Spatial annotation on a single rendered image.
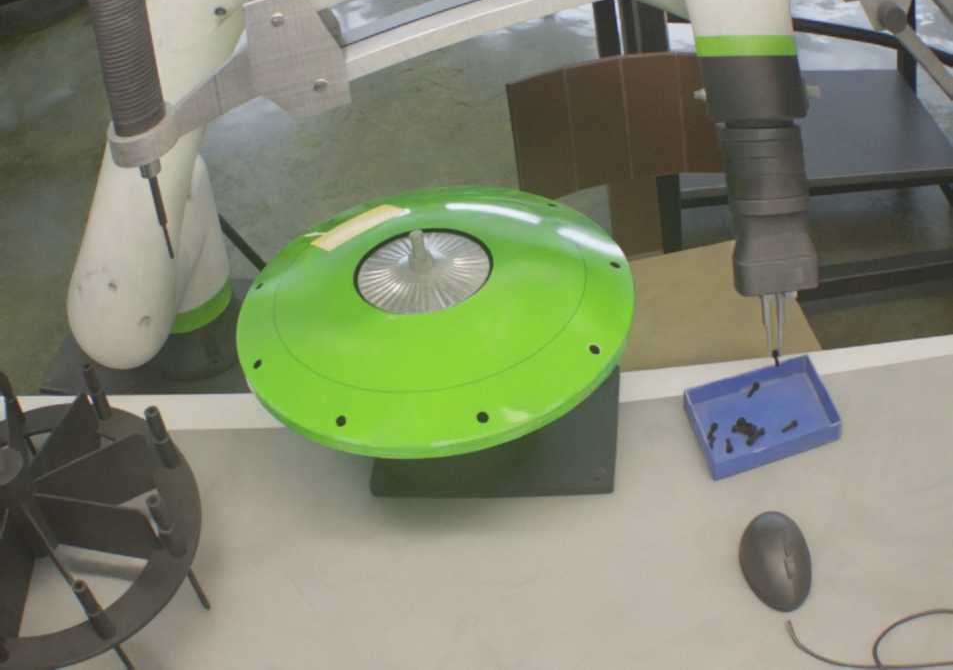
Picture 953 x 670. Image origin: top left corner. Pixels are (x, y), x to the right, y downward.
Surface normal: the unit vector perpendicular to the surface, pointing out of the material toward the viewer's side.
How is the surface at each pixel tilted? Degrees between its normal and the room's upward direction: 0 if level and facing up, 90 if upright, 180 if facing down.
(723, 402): 0
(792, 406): 0
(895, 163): 0
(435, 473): 90
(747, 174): 70
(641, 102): 90
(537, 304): 14
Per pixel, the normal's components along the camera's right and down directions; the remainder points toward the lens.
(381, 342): -0.18, -0.66
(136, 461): 0.51, 0.42
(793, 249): -0.04, 0.13
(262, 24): 0.17, 0.59
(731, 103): -0.67, 0.21
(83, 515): -0.15, 0.58
